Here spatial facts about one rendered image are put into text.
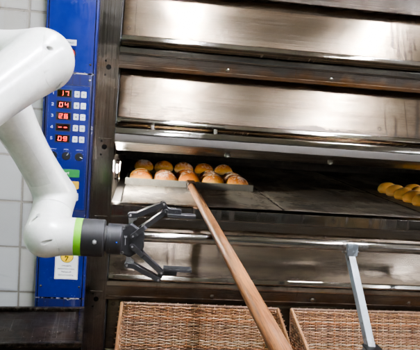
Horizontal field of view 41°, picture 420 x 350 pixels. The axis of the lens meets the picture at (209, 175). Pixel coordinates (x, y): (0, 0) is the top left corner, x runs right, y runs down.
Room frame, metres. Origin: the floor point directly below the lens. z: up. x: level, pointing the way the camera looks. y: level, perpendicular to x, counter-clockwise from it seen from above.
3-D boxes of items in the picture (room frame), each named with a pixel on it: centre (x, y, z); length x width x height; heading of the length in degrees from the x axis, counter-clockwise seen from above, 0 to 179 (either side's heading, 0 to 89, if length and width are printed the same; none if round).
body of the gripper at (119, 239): (1.36, 0.19, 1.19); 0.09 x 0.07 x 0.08; 97
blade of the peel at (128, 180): (2.56, 0.10, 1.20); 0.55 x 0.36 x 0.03; 97
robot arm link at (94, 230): (1.35, 0.27, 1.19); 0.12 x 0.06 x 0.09; 7
